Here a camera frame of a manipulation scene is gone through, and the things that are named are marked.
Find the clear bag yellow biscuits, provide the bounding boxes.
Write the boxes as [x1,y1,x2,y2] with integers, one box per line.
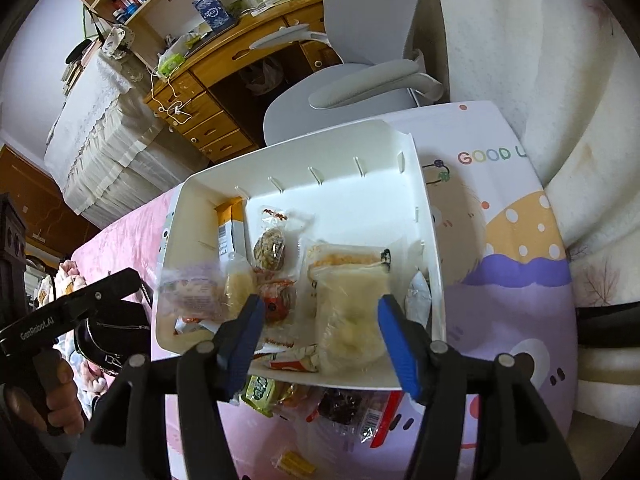
[311,263,390,375]

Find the red white cracker packet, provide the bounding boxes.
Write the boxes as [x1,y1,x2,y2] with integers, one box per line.
[256,344,320,373]

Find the person's left hand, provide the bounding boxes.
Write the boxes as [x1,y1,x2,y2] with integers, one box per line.
[6,356,85,436]

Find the brown wooden door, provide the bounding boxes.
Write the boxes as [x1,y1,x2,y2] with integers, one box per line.
[1,145,100,257]

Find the green snack packet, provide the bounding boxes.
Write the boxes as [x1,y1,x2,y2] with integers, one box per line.
[241,375,279,418]

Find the pink bed sheet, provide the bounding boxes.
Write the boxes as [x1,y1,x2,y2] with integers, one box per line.
[29,186,187,480]

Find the dark wrapped candy packet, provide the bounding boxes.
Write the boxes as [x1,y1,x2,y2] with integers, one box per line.
[317,389,362,425]

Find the white ruffled cloth covered furniture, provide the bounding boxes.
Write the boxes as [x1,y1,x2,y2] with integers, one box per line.
[43,52,208,229]

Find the orange cake packet in box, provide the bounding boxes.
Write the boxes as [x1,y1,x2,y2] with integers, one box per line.
[305,242,392,281]

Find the white plastic storage box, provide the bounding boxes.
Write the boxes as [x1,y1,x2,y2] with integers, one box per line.
[152,118,447,392]

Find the wooden desk with drawers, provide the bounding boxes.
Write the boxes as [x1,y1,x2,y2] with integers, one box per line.
[144,0,340,164]

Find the blue paper gift bag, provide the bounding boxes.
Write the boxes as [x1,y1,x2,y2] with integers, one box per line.
[192,0,236,34]

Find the white floral curtain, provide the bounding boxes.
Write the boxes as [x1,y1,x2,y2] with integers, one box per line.
[429,0,640,480]

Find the grey office chair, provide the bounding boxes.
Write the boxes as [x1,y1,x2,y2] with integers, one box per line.
[251,0,444,145]

